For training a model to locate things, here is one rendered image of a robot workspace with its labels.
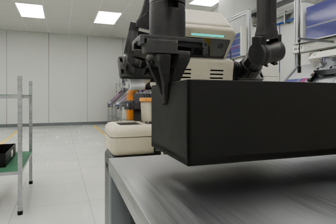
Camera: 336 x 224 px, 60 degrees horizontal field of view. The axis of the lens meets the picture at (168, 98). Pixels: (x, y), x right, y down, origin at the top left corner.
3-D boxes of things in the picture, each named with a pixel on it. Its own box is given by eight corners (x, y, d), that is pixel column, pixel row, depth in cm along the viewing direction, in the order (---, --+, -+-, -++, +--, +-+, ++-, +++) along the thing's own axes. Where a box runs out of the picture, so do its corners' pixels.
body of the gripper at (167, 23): (205, 51, 44) (205, 3, 45) (140, 46, 41) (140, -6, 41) (188, 57, 51) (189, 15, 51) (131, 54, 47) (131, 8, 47)
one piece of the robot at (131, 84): (124, 86, 103) (125, 54, 101) (138, 86, 104) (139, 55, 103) (130, 90, 93) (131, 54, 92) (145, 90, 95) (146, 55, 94)
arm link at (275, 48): (256, 54, 110) (246, 56, 107) (270, 34, 102) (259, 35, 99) (271, 72, 105) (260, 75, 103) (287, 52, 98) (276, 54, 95)
